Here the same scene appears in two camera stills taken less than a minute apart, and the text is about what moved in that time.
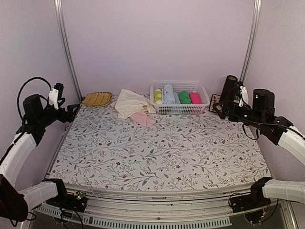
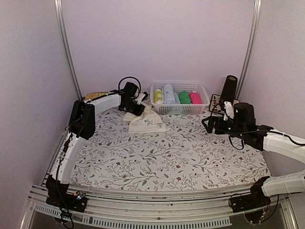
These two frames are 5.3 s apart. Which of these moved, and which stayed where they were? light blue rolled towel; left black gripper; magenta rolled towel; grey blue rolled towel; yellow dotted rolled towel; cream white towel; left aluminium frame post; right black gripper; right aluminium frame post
Moved: left black gripper; cream white towel; right black gripper
Stayed: right aluminium frame post; yellow dotted rolled towel; left aluminium frame post; light blue rolled towel; magenta rolled towel; grey blue rolled towel
